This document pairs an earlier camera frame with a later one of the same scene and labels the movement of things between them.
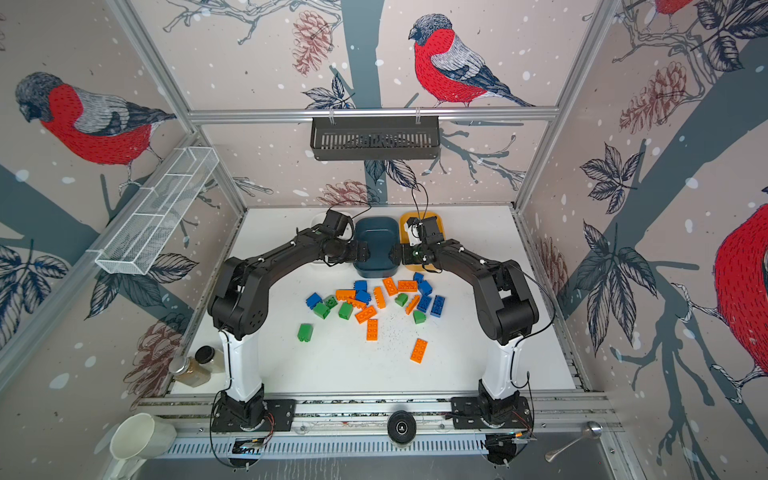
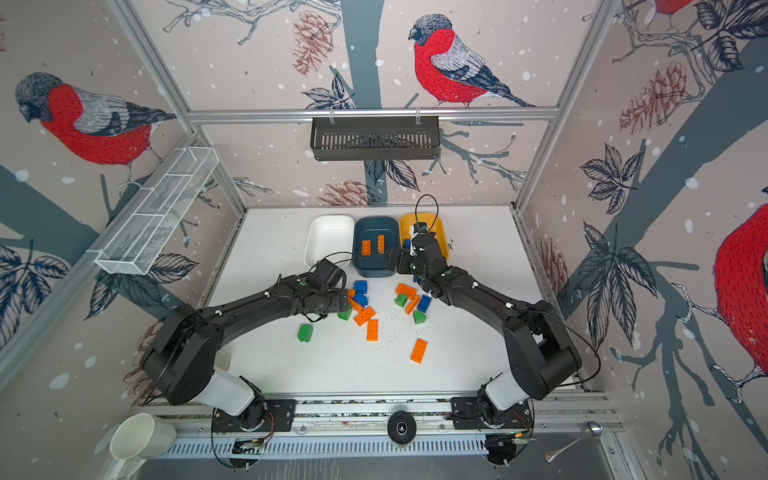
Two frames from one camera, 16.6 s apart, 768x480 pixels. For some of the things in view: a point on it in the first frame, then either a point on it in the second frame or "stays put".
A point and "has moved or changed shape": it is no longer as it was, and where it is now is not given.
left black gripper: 354,256 → 341,302
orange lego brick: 407,286 has moved or changed shape
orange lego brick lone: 419,350 stays put
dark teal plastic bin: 380,233 stays put
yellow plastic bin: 419,215 stays put
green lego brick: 419,317 stays put
